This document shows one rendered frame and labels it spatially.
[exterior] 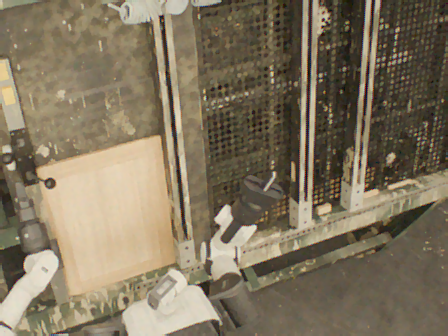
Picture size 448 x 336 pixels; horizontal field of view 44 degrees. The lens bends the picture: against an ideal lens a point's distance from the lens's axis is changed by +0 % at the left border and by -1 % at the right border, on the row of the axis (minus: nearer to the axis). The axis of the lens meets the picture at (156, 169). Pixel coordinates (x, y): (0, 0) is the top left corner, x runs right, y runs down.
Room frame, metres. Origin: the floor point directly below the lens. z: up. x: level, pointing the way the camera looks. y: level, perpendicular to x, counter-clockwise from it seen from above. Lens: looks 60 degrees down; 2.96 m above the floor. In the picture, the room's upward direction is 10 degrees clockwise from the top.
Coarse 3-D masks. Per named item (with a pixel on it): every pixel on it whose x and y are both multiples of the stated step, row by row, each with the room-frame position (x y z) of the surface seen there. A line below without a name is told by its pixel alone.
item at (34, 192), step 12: (0, 60) 0.99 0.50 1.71; (0, 84) 0.95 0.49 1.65; (12, 84) 0.96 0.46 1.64; (0, 96) 0.93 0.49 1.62; (12, 108) 0.92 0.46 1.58; (12, 120) 0.90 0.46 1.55; (12, 144) 0.87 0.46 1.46; (36, 192) 0.78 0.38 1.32; (36, 204) 0.76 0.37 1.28; (48, 216) 0.75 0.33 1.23; (48, 228) 0.72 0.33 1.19; (60, 276) 0.62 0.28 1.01; (60, 288) 0.59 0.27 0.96; (60, 300) 0.56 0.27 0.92
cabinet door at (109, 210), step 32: (64, 160) 0.90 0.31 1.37; (96, 160) 0.93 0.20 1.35; (128, 160) 0.97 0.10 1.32; (160, 160) 1.01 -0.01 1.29; (64, 192) 0.83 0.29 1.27; (96, 192) 0.86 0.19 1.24; (128, 192) 0.90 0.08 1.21; (160, 192) 0.94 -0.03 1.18; (64, 224) 0.75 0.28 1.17; (96, 224) 0.79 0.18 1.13; (128, 224) 0.83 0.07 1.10; (160, 224) 0.87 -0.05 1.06; (64, 256) 0.68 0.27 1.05; (96, 256) 0.72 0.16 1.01; (128, 256) 0.75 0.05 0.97; (160, 256) 0.79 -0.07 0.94; (96, 288) 0.63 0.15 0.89
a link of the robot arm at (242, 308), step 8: (232, 272) 0.64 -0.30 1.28; (232, 296) 0.54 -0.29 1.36; (240, 296) 0.54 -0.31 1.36; (248, 296) 0.55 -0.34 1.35; (224, 304) 0.52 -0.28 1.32; (232, 304) 0.52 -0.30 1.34; (240, 304) 0.52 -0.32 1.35; (248, 304) 0.53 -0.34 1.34; (256, 304) 0.54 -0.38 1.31; (232, 312) 0.50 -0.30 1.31; (240, 312) 0.50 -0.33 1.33; (248, 312) 0.51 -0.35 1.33; (256, 312) 0.52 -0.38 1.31; (240, 320) 0.49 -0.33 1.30; (248, 320) 0.49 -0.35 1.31
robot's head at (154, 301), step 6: (168, 276) 0.53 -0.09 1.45; (162, 282) 0.51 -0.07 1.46; (174, 282) 0.52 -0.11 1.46; (156, 288) 0.49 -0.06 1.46; (168, 288) 0.49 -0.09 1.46; (150, 294) 0.47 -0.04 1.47; (156, 294) 0.47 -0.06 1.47; (162, 294) 0.47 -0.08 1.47; (150, 300) 0.46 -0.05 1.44; (156, 300) 0.45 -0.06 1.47; (150, 306) 0.45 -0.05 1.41; (156, 306) 0.45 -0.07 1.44; (162, 306) 0.45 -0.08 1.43
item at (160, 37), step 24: (168, 0) 1.19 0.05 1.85; (168, 24) 1.22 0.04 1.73; (168, 48) 1.18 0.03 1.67; (168, 72) 1.16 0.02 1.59; (168, 96) 1.13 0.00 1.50; (168, 120) 1.06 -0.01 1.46; (168, 144) 1.01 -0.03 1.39; (168, 168) 0.98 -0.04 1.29; (168, 192) 0.95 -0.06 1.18; (192, 240) 0.84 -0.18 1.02; (192, 264) 0.78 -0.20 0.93
